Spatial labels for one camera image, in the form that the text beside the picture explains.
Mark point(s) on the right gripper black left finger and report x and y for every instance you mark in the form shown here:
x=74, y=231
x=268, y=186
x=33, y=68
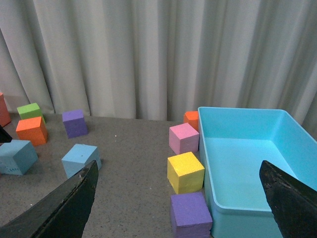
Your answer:
x=63, y=213

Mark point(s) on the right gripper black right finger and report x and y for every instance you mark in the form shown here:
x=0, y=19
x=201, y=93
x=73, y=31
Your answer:
x=293, y=204

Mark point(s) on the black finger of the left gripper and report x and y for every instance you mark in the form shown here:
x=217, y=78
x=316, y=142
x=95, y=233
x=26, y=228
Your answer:
x=4, y=136

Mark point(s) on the scuffed light blue foam cube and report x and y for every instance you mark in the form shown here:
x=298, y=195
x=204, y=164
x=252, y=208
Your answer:
x=17, y=157

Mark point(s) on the smooth light blue foam cube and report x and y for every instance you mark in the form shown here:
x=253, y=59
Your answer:
x=78, y=157

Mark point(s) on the salmon pink plastic bin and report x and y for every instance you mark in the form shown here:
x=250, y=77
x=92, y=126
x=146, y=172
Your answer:
x=4, y=114

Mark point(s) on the orange foam cube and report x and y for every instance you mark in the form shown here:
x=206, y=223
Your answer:
x=192, y=118
x=32, y=129

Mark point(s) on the green foam cube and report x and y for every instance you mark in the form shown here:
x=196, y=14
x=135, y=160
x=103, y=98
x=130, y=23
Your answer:
x=30, y=111

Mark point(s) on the purple foam cube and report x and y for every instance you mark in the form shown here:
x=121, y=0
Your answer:
x=190, y=216
x=74, y=123

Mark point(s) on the light blue plastic bin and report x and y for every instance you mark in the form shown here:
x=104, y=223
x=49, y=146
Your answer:
x=233, y=143

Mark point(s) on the yellow foam cube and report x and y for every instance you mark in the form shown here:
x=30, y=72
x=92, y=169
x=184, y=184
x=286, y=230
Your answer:
x=185, y=173

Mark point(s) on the pink foam cube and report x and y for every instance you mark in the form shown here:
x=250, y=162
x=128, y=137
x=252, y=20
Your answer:
x=183, y=138

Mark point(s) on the white pleated curtain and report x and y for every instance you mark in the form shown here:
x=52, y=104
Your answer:
x=157, y=59

